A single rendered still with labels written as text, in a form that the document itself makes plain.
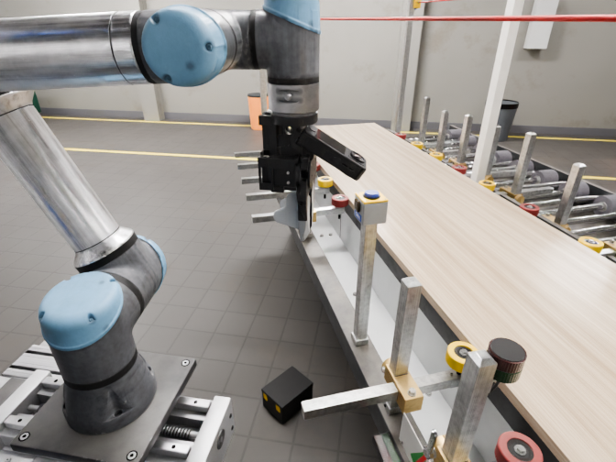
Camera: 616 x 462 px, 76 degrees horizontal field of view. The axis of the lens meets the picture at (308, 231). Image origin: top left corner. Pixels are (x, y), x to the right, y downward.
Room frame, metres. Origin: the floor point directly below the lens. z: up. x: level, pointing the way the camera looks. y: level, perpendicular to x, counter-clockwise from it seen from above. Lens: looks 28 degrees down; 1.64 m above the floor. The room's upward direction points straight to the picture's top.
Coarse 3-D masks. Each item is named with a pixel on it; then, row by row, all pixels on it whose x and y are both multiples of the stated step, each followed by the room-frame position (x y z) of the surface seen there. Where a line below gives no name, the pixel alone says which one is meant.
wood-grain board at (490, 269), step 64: (320, 128) 3.03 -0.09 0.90; (384, 128) 3.03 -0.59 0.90; (384, 192) 1.76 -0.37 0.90; (448, 192) 1.76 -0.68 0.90; (448, 256) 1.18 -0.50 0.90; (512, 256) 1.18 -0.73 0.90; (576, 256) 1.18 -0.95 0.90; (448, 320) 0.86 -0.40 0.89; (512, 320) 0.85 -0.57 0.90; (576, 320) 0.85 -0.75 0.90; (512, 384) 0.63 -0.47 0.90; (576, 384) 0.63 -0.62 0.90; (576, 448) 0.47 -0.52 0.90
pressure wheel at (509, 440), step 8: (512, 432) 0.51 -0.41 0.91; (504, 440) 0.49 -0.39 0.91; (512, 440) 0.49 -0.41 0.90; (520, 440) 0.49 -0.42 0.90; (528, 440) 0.49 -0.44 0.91; (496, 448) 0.48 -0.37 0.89; (504, 448) 0.47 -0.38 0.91; (512, 448) 0.47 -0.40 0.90; (520, 448) 0.47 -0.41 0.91; (528, 448) 0.47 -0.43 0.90; (536, 448) 0.47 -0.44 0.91; (496, 456) 0.47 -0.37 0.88; (504, 456) 0.46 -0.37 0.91; (512, 456) 0.45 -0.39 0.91; (520, 456) 0.46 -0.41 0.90; (528, 456) 0.46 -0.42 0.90; (536, 456) 0.45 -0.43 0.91
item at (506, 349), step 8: (496, 344) 0.51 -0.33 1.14; (504, 344) 0.51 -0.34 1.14; (512, 344) 0.51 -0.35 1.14; (496, 352) 0.49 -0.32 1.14; (504, 352) 0.49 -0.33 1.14; (512, 352) 0.49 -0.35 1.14; (520, 352) 0.49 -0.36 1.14; (512, 360) 0.47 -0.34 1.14; (520, 360) 0.47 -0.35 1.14; (496, 368) 0.47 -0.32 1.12; (496, 384) 0.49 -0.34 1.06
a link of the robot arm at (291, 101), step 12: (276, 84) 0.57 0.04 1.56; (300, 84) 0.64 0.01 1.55; (312, 84) 0.58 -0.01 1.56; (276, 96) 0.57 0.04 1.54; (288, 96) 0.56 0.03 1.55; (300, 96) 0.57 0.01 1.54; (312, 96) 0.58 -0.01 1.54; (276, 108) 0.57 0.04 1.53; (288, 108) 0.57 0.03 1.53; (300, 108) 0.57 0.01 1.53; (312, 108) 0.58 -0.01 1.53
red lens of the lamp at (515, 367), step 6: (516, 342) 0.51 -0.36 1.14; (522, 348) 0.50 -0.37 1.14; (492, 354) 0.48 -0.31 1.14; (498, 360) 0.47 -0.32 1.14; (504, 360) 0.47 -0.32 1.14; (522, 360) 0.47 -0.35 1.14; (498, 366) 0.47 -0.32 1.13; (504, 366) 0.47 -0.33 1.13; (510, 366) 0.46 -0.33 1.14; (516, 366) 0.46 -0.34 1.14; (522, 366) 0.47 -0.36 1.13; (510, 372) 0.46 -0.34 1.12; (516, 372) 0.46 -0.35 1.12
